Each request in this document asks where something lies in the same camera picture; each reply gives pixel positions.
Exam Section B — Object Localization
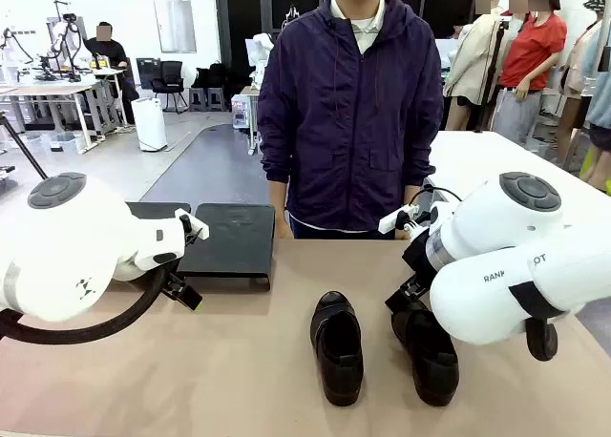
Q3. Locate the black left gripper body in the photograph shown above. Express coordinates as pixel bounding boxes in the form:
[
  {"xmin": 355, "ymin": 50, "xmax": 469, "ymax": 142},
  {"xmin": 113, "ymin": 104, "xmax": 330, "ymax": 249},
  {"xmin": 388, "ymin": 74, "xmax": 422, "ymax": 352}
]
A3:
[{"xmin": 161, "ymin": 269, "xmax": 186, "ymax": 299}]

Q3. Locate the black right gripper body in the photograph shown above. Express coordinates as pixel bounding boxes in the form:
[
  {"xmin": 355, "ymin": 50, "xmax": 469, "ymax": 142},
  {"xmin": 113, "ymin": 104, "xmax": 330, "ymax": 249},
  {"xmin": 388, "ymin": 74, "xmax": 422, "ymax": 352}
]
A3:
[{"xmin": 402, "ymin": 229, "xmax": 438, "ymax": 286}]

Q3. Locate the black leather shoe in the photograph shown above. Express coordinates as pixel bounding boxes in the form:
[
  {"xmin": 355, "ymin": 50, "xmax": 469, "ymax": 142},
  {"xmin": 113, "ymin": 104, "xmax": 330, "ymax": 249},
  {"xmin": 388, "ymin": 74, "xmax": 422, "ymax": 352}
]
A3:
[
  {"xmin": 390, "ymin": 301, "xmax": 461, "ymax": 407},
  {"xmin": 309, "ymin": 290, "xmax": 366, "ymax": 407}
]

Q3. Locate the person's left forearm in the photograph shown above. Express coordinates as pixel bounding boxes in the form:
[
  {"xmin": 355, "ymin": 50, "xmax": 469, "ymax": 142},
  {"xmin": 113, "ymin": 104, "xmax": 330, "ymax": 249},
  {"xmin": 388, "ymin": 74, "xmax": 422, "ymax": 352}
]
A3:
[{"xmin": 404, "ymin": 184, "xmax": 426, "ymax": 209}]

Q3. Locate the person's right forearm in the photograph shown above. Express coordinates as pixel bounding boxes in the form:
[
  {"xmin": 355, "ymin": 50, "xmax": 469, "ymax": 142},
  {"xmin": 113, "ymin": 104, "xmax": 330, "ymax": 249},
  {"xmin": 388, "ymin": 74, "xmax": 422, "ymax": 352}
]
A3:
[{"xmin": 269, "ymin": 180, "xmax": 289, "ymax": 215}]

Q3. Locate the black metal shoe stand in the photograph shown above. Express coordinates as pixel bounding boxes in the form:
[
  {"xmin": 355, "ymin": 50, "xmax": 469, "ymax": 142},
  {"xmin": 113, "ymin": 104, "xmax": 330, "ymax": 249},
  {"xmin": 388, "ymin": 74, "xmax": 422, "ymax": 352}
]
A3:
[
  {"xmin": 125, "ymin": 200, "xmax": 194, "ymax": 221},
  {"xmin": 176, "ymin": 202, "xmax": 278, "ymax": 292}
]

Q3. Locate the white table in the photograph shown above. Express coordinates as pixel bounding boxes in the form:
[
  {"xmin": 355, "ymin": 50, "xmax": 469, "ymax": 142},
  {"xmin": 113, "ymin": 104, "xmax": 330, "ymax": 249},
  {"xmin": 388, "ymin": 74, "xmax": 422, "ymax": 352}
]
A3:
[{"xmin": 426, "ymin": 130, "xmax": 611, "ymax": 229}]

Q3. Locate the person in purple jacket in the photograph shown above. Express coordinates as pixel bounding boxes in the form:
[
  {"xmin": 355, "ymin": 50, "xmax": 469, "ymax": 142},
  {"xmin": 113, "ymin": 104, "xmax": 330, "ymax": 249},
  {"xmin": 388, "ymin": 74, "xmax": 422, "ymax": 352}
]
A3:
[{"xmin": 257, "ymin": 0, "xmax": 446, "ymax": 240}]

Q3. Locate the white air purifier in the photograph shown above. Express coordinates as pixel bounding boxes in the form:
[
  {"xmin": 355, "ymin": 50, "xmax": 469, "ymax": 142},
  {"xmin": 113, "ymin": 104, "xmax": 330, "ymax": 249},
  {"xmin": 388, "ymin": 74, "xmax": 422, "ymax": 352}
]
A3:
[{"xmin": 131, "ymin": 97, "xmax": 169, "ymax": 153}]

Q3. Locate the small wooden side table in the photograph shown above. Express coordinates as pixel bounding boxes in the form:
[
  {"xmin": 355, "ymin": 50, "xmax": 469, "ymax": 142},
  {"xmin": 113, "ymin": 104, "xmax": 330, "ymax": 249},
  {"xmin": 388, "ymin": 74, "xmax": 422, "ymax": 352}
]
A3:
[{"xmin": 238, "ymin": 86, "xmax": 263, "ymax": 157}]

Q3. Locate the clear storage box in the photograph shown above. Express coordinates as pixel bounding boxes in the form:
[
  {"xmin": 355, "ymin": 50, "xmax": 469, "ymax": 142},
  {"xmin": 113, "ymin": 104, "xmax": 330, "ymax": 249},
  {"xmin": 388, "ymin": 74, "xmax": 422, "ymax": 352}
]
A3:
[{"xmin": 39, "ymin": 131, "xmax": 78, "ymax": 155}]

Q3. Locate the lit computer case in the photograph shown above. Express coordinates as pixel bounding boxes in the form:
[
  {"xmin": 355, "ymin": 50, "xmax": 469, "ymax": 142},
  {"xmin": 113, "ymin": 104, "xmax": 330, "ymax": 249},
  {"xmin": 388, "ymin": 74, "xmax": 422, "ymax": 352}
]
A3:
[{"xmin": 231, "ymin": 94, "xmax": 260, "ymax": 130}]

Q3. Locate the black tripod leg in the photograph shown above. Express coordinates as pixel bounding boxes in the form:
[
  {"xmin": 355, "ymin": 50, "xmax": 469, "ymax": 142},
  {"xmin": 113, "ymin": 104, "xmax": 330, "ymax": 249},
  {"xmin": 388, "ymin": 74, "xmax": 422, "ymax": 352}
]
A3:
[{"xmin": 0, "ymin": 112, "xmax": 50, "ymax": 181}]

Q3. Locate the black office chair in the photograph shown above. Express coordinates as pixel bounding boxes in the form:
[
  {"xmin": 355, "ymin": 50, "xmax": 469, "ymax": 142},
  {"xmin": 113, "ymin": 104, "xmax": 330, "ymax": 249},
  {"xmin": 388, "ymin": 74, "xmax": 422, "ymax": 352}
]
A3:
[{"xmin": 151, "ymin": 60, "xmax": 189, "ymax": 114}]

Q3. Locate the mannequin in beige coat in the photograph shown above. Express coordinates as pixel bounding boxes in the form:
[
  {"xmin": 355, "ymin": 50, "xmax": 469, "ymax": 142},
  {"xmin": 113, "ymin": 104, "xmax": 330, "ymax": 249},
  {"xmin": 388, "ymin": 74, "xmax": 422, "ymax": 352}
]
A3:
[{"xmin": 443, "ymin": 0, "xmax": 508, "ymax": 133}]

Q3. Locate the black bag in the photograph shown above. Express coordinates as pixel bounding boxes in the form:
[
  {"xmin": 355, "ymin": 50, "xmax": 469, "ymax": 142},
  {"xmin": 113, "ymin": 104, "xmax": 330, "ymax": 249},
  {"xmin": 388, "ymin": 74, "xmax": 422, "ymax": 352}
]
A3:
[{"xmin": 192, "ymin": 62, "xmax": 231, "ymax": 91}]

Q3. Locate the grey framed workbench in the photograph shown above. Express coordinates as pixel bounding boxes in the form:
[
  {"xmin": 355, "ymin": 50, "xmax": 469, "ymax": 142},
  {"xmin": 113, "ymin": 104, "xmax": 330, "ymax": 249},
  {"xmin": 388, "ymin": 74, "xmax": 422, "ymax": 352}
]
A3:
[{"xmin": 0, "ymin": 67, "xmax": 127, "ymax": 153}]

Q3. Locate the seated person in black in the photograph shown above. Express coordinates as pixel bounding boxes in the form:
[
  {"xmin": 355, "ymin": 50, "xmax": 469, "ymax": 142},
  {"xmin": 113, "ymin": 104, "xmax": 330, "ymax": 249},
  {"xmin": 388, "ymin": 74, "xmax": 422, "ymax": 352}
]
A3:
[{"xmin": 83, "ymin": 21, "xmax": 140, "ymax": 124}]

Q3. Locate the figure in red shirt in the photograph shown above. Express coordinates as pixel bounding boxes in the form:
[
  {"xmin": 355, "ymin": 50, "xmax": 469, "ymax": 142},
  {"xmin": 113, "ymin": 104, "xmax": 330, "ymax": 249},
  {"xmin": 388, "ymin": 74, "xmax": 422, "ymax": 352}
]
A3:
[{"xmin": 494, "ymin": 0, "xmax": 569, "ymax": 147}]

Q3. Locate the mannequin in cream top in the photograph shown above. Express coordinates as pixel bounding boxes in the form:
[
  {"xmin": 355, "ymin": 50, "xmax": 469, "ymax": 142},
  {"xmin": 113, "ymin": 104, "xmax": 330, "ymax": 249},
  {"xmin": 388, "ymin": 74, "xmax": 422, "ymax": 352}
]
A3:
[{"xmin": 556, "ymin": 11, "xmax": 603, "ymax": 171}]

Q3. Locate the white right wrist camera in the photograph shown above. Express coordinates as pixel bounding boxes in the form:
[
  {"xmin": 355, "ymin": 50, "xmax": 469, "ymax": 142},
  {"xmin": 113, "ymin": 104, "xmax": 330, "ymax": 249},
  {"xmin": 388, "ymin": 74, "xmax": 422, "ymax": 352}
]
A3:
[{"xmin": 378, "ymin": 204, "xmax": 422, "ymax": 234}]

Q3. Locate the thin black camera cable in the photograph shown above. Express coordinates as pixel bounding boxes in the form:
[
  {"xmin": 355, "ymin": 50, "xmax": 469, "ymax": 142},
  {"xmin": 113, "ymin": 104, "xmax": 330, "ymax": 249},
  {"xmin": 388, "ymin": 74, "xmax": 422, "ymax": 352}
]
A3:
[{"xmin": 405, "ymin": 185, "xmax": 464, "ymax": 212}]

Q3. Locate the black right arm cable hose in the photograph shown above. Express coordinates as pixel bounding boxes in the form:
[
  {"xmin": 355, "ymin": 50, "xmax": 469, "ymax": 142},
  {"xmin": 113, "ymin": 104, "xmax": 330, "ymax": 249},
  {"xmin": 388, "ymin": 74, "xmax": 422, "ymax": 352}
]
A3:
[{"xmin": 524, "ymin": 315, "xmax": 559, "ymax": 363}]

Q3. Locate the grey wall panel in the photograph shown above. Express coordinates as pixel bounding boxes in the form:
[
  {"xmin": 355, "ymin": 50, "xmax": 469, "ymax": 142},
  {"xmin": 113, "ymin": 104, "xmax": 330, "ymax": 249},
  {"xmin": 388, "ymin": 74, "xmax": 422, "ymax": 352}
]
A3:
[{"xmin": 153, "ymin": 0, "xmax": 198, "ymax": 54}]

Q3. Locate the background robot with black cables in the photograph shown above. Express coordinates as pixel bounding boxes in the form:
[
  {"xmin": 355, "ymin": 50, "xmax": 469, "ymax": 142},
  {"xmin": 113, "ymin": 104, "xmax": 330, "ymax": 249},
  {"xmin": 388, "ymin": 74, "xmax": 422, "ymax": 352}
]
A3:
[
  {"xmin": 0, "ymin": 25, "xmax": 37, "ymax": 83},
  {"xmin": 45, "ymin": 0, "xmax": 86, "ymax": 83}
]

